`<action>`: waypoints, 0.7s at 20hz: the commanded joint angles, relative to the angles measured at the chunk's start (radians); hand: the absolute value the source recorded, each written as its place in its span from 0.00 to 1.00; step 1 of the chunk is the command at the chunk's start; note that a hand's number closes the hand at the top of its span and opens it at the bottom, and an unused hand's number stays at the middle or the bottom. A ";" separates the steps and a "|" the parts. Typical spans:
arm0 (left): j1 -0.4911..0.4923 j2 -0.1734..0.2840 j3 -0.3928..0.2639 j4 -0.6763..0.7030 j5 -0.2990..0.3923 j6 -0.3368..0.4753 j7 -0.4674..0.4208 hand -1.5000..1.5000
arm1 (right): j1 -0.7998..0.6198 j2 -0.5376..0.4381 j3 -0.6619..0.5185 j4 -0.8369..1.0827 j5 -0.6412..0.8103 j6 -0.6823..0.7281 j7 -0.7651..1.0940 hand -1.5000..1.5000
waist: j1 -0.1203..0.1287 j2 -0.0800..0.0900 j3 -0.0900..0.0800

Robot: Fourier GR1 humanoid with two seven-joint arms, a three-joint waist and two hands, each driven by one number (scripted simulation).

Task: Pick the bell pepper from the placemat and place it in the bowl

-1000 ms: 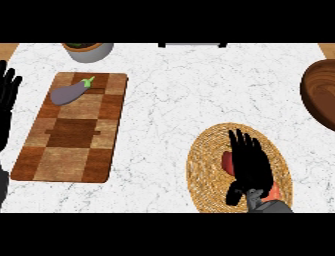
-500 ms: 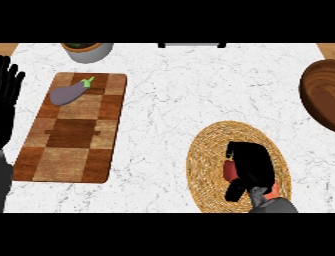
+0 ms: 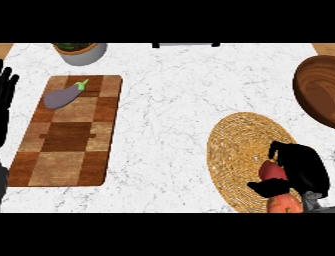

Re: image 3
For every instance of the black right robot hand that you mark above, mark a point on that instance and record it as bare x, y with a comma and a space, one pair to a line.
301, 166

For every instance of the red orange bell pepper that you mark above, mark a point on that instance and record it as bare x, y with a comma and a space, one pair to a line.
279, 190

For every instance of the brown wooden bowl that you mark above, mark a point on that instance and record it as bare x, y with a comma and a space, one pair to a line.
330, 93

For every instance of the grey plant pot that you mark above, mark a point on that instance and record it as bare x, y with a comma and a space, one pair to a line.
82, 52

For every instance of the purple eggplant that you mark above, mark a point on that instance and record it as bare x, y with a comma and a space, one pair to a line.
63, 96

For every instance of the checkered wooden cutting board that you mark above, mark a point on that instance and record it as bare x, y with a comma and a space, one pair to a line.
67, 133

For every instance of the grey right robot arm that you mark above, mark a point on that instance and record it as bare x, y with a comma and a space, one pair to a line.
318, 203

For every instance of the round woven straw placemat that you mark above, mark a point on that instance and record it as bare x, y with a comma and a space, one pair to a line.
245, 156

